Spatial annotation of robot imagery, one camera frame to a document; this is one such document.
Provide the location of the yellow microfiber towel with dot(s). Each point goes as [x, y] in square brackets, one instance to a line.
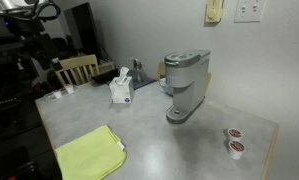
[89, 153]

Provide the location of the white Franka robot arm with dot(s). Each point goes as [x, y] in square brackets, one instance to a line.
[4, 3]

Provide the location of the dark blue cloth mat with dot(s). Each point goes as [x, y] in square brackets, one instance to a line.
[145, 82]

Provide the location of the light blue package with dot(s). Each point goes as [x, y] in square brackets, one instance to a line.
[164, 86]

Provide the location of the clear glass jar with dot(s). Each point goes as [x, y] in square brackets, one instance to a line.
[138, 76]

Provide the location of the grey tissue box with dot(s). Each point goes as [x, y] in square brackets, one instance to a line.
[121, 91]

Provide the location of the metal utensils in jar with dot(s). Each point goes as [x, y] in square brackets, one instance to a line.
[135, 62]

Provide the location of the grey pod coffee maker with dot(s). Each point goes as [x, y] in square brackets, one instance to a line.
[185, 80]

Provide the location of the small wooden crate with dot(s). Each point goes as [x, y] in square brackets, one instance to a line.
[107, 66]

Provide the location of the light wooden chair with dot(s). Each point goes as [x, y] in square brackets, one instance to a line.
[77, 63]

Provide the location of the small white cup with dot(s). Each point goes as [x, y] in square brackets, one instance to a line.
[69, 88]
[57, 94]

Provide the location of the black flat monitor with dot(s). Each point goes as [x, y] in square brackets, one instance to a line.
[82, 30]

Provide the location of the white coffee pod red lid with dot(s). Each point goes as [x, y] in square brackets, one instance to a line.
[235, 133]
[236, 149]

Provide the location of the beige wall thermostat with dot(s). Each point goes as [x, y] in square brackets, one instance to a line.
[213, 11]

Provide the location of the white light switch plate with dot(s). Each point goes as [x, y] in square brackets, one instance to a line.
[249, 10]

